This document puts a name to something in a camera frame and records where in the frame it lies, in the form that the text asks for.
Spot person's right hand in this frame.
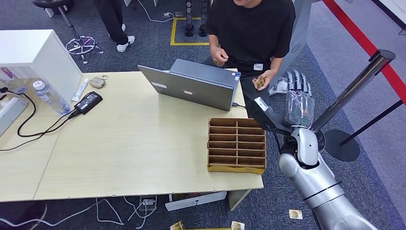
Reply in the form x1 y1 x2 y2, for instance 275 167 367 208
210 45 230 67

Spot person's left hand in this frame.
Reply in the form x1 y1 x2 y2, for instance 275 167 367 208
252 69 277 92

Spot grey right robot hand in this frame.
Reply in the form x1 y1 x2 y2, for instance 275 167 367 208
266 69 316 131

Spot person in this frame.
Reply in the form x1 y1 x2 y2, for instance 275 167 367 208
200 0 297 127
92 0 136 53

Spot cardboard card holder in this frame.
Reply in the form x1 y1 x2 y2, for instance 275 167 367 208
207 117 267 175

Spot white plastic packet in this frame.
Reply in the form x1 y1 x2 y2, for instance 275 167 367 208
269 77 290 96

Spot black standing robot legs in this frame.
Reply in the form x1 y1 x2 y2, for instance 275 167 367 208
185 0 210 38

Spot grey laptop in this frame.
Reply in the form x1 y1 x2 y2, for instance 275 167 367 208
137 58 242 112

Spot yellow floor tape square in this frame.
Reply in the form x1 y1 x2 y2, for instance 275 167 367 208
169 16 211 47

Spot black barrier belt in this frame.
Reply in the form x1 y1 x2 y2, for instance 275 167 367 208
338 99 406 147

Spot red floor tape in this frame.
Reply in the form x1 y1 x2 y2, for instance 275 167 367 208
321 0 406 106

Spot pale desk leg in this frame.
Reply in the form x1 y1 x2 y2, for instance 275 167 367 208
227 189 252 212

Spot grey pouch with keyring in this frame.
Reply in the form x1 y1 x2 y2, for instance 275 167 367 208
89 74 109 89

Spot white board under desk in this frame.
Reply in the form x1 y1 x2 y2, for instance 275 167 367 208
164 191 228 212

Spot black power adapter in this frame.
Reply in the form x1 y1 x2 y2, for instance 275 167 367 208
73 91 104 115

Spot white tube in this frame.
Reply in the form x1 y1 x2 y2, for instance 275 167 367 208
71 78 90 103

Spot clear water bottle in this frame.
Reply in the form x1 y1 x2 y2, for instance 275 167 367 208
32 80 72 117

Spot black stool with chrome base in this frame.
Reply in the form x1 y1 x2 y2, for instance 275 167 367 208
32 0 105 65

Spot white cabinet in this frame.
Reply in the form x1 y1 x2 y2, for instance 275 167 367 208
0 29 84 103

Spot clear bottle with pink label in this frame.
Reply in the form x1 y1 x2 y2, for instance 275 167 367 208
0 67 29 95

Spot white device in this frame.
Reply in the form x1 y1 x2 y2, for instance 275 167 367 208
0 96 29 138

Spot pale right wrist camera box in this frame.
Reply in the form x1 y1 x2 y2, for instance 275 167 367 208
254 97 270 112

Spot chrome stanchion post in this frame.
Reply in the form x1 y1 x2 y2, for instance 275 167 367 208
309 48 397 163

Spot white cable with plug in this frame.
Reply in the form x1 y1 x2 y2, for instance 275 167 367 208
136 0 185 23

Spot black power cable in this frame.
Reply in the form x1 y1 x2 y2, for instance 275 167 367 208
0 86 80 138
0 114 80 152

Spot white floor cable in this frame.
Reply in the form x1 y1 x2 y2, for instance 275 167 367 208
0 198 125 230
122 196 150 230

